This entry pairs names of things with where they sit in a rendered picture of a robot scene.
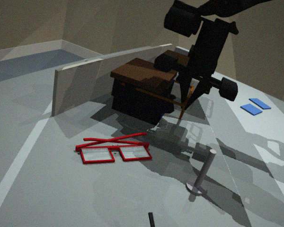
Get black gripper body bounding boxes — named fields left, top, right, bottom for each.
left=154, top=41, right=238, bottom=101

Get blue flat rectangular plate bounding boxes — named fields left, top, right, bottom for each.
left=249, top=98, right=271, bottom=110
left=240, top=103, right=262, bottom=116

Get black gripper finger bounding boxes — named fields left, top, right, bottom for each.
left=184, top=81, right=210, bottom=110
left=176, top=78, right=192, bottom=103

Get red glasses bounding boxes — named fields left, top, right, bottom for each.
left=76, top=132, right=152, bottom=164

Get beige flat panel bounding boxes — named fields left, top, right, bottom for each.
left=52, top=44, right=173, bottom=116

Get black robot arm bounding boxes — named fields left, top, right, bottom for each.
left=164, top=0, right=271, bottom=52

